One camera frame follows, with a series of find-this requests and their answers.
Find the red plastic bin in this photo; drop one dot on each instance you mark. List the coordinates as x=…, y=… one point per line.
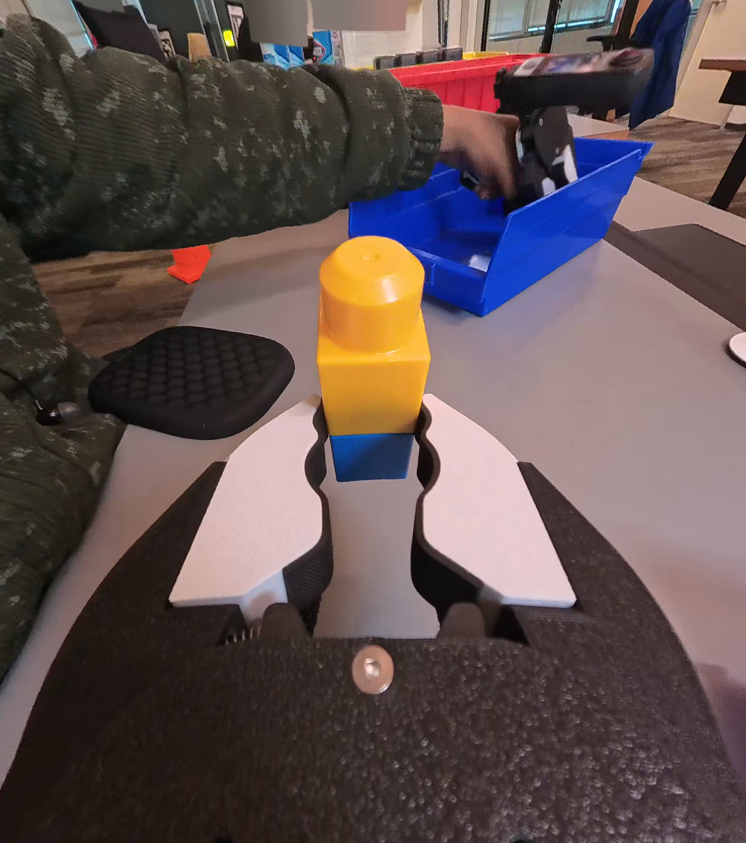
x=452, y=82

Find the yellow plastic bin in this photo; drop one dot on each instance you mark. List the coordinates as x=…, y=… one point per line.
x=491, y=55

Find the person's left hand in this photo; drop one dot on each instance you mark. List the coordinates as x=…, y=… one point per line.
x=478, y=141

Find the blue mega block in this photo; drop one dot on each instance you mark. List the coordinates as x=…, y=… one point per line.
x=373, y=458

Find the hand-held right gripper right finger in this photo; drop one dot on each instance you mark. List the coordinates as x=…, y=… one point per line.
x=491, y=527

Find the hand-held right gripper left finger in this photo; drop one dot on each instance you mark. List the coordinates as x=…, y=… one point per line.
x=254, y=527

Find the blue jacket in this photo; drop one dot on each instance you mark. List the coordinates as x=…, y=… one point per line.
x=659, y=52

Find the yellow mega block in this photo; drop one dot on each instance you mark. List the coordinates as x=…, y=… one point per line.
x=373, y=369

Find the orange traffic cone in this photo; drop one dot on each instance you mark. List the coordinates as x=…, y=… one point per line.
x=189, y=265

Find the person in green sweater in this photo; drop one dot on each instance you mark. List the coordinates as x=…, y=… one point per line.
x=4, y=461

